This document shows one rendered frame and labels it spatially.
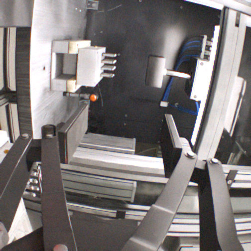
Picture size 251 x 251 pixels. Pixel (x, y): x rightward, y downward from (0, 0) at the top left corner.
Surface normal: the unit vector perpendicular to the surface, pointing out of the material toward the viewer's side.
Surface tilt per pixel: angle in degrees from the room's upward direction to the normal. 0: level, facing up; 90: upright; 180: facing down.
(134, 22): 90
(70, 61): 90
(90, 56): 90
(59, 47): 90
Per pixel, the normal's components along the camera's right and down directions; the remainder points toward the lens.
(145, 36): -0.07, 0.40
